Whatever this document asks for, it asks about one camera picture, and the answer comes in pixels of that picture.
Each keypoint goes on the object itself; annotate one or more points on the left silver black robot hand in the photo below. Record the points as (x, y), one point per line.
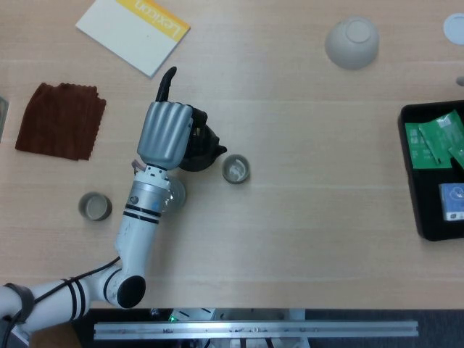
(163, 134)

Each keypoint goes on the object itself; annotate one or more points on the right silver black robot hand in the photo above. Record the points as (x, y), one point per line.
(460, 80)

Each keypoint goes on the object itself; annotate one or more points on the black cast iron teapot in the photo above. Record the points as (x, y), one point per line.
(203, 159)

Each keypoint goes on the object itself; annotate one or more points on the dark green cup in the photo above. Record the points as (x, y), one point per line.
(95, 208)
(235, 170)

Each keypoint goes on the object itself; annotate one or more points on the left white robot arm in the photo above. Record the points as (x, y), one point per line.
(137, 235)

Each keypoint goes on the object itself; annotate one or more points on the grey round table cap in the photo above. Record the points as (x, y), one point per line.
(455, 29)

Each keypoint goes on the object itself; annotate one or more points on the shallow beige cup with knob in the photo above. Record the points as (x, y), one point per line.
(178, 197)

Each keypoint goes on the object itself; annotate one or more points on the white yellow Lexicon booklet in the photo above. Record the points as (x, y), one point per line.
(127, 36)

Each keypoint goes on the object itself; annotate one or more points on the brown folded cloth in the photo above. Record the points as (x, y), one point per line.
(54, 119)

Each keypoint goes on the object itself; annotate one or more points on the beige upturned bowl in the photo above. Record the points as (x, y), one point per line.
(348, 54)

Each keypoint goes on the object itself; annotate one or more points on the blue tissue pack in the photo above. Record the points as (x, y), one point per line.
(453, 203)

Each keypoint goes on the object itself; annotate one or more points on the black plastic tray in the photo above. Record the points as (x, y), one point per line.
(420, 203)

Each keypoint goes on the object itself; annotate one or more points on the green picture card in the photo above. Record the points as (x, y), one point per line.
(3, 116)

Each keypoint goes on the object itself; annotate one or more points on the brown box beside robot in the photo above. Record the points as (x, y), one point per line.
(54, 337)

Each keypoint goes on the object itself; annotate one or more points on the aluminium profile rail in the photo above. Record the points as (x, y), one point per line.
(253, 330)

